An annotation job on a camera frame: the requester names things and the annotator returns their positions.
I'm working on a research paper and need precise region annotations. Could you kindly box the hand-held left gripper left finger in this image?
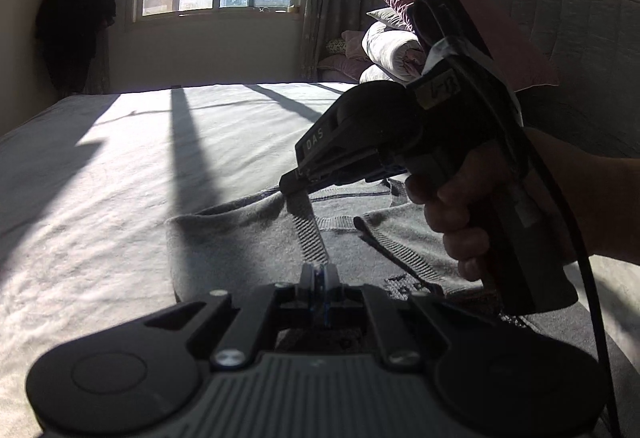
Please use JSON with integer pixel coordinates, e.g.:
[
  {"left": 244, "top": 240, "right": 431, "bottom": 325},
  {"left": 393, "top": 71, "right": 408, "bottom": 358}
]
[{"left": 145, "top": 263, "right": 321, "bottom": 370}]

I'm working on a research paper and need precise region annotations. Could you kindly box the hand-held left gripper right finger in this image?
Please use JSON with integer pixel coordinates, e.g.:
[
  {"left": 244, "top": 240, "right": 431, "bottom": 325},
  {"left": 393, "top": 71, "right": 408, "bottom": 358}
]
[{"left": 320, "top": 263, "right": 451, "bottom": 369}]

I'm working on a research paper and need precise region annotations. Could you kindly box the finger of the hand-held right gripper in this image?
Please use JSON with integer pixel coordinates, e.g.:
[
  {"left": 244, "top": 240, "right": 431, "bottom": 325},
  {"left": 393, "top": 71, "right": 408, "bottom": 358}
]
[{"left": 279, "top": 151, "right": 408, "bottom": 196}]

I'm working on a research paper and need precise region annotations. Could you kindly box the grey knit sweater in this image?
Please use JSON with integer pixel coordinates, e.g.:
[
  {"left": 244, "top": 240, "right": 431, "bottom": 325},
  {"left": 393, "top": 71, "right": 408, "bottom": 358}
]
[{"left": 165, "top": 175, "right": 601, "bottom": 359}]

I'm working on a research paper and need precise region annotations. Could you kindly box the person's right forearm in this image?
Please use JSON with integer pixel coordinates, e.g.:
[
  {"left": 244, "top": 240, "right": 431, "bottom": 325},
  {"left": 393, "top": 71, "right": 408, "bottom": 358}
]
[{"left": 522, "top": 127, "right": 640, "bottom": 266}]

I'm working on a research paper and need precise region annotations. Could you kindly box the person's right hand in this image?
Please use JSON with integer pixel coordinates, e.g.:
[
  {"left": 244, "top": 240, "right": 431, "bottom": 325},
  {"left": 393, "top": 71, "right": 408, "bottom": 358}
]
[{"left": 406, "top": 157, "right": 516, "bottom": 287}]

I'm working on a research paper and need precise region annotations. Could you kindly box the white folded quilt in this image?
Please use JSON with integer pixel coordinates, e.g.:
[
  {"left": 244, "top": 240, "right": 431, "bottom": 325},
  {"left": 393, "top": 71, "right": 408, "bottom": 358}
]
[{"left": 359, "top": 20, "right": 431, "bottom": 84}]

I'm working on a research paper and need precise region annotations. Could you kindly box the maroon velvet pillow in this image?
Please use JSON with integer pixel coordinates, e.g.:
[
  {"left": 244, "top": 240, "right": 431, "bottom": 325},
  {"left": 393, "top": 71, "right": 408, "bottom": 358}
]
[{"left": 372, "top": 0, "right": 561, "bottom": 93}]

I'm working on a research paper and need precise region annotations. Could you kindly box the grey pillow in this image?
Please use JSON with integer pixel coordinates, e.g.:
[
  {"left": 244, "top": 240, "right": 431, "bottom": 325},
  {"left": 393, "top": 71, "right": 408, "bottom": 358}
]
[{"left": 366, "top": 6, "right": 413, "bottom": 31}]

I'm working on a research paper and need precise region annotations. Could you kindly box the grey padded headboard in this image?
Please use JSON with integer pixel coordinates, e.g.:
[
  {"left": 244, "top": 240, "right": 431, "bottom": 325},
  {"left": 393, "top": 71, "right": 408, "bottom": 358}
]
[{"left": 480, "top": 0, "right": 640, "bottom": 159}]

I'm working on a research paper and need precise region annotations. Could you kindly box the bed with grey blanket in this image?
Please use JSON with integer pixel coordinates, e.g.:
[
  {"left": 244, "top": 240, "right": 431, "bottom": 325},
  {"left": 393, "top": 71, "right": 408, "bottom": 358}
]
[{"left": 0, "top": 80, "right": 640, "bottom": 438}]

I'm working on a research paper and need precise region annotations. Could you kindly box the dark hanging coat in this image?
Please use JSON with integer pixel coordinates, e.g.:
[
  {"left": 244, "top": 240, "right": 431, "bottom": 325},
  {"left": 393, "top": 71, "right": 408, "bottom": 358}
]
[{"left": 34, "top": 0, "right": 118, "bottom": 96}]

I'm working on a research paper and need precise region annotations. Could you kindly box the black cable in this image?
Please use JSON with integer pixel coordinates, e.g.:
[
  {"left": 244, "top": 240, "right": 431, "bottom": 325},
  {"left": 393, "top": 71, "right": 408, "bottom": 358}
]
[{"left": 410, "top": 0, "right": 623, "bottom": 438}]

